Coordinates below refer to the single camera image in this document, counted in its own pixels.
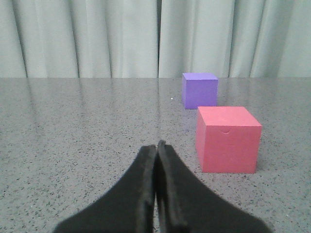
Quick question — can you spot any grey-green pleated curtain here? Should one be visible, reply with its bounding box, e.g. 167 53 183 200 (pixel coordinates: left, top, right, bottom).
0 0 311 78

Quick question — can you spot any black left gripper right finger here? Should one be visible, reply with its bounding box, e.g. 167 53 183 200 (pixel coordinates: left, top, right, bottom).
155 140 271 233

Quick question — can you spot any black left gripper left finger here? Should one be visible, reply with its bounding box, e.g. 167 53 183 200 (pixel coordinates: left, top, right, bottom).
54 145 156 233

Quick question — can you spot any purple foam cube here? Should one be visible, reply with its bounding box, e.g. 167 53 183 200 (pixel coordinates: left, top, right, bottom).
182 73 218 109

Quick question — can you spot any red foam cube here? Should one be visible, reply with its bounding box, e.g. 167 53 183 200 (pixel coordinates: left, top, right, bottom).
195 106 262 173

